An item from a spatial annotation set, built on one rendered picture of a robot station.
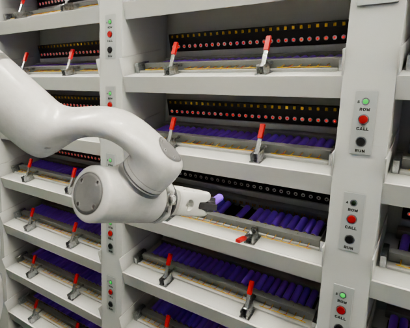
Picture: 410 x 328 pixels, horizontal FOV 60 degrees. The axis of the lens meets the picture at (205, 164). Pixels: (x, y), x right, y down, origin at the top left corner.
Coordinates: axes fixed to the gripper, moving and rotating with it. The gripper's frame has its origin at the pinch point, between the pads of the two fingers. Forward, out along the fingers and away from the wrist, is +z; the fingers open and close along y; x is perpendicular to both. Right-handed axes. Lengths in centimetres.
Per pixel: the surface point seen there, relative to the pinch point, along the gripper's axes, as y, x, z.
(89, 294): 60, 45, 30
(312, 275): -21.4, 11.5, 16.2
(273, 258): -12.1, 10.2, 15.3
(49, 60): 98, -42, 19
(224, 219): 4.0, 4.4, 18.4
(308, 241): -18.7, 4.5, 18.6
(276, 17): 0, -51, 19
